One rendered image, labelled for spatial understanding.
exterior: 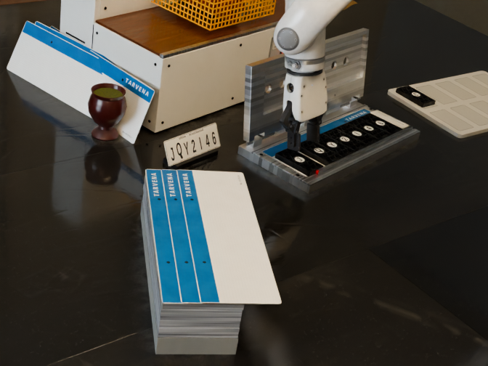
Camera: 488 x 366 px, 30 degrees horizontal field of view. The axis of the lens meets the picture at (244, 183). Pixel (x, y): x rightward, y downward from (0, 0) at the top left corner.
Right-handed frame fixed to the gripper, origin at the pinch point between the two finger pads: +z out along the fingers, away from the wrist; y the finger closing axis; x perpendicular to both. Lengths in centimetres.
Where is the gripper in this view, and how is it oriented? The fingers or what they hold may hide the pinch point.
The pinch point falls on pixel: (303, 138)
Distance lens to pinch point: 197.5
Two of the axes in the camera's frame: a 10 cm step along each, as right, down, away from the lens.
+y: 6.6, -3.0, 6.9
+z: 0.1, 9.2, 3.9
